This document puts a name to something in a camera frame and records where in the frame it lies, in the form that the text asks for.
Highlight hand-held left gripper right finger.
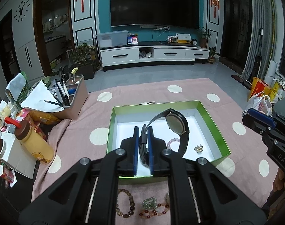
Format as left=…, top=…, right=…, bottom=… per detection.
left=147, top=126, right=267, bottom=225

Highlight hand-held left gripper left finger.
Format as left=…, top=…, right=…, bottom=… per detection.
left=19, top=126, right=140, bottom=225

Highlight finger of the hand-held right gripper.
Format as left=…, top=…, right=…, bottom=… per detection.
left=242, top=114, right=274, bottom=135
left=248, top=108, right=277, bottom=125

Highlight pink bead bracelet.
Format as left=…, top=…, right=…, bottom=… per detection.
left=166, top=138, right=181, bottom=151

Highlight black wristwatch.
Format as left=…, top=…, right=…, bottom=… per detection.
left=139, top=108, right=189, bottom=169

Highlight green cardboard box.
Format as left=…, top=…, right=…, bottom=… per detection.
left=106, top=100, right=231, bottom=185

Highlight person's right hand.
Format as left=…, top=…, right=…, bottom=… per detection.
left=272, top=170, right=285, bottom=192

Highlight white plastic shopping bag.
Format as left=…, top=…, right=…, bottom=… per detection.
left=244, top=91, right=273, bottom=115

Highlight yellow paper bag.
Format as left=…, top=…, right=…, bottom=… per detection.
left=248, top=77, right=272, bottom=101

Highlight yellow patterned bag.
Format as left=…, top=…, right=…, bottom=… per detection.
left=270, top=81, right=285, bottom=104

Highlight pink dotted tablecloth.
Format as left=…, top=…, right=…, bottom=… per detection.
left=31, top=78, right=281, bottom=225

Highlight pink desk organizer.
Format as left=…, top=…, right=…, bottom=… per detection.
left=49, top=75, right=88, bottom=120

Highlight small potted plant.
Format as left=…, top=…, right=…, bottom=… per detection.
left=207, top=47, right=220, bottom=64

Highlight white television cabinet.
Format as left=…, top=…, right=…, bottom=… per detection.
left=99, top=41, right=210, bottom=67

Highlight yellow snack packet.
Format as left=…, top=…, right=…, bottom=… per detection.
left=27, top=110, right=61, bottom=125

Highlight yellow bear bottle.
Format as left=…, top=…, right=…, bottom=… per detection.
left=14, top=122, right=54, bottom=164

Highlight tall potted plant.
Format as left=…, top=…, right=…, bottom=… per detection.
left=198, top=26, right=213, bottom=48

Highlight grey window curtain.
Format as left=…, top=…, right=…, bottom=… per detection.
left=241, top=0, right=274, bottom=80

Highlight bushy green floor plant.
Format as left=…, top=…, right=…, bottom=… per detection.
left=70, top=43, right=97, bottom=65

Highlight yellow flat box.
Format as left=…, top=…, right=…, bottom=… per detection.
left=175, top=33, right=192, bottom=44

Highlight white paper sheet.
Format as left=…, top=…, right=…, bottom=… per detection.
left=20, top=80, right=65, bottom=113

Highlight clear plastic storage bin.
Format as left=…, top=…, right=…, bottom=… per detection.
left=96, top=30, right=129, bottom=48

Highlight white cardboard box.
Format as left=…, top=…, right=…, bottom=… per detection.
left=0, top=131, right=37, bottom=179

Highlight green and white packet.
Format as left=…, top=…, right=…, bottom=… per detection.
left=5, top=72, right=30, bottom=105

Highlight large black television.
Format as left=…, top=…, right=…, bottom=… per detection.
left=110, top=0, right=200, bottom=27

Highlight brown bead bracelet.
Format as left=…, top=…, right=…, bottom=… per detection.
left=116, top=188, right=135, bottom=217

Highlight green bead bracelet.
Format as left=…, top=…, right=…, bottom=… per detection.
left=142, top=198, right=156, bottom=209

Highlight red bead bracelet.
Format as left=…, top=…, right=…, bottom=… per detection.
left=139, top=203, right=170, bottom=218

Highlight black deer wall clock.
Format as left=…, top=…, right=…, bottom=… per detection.
left=14, top=1, right=30, bottom=22

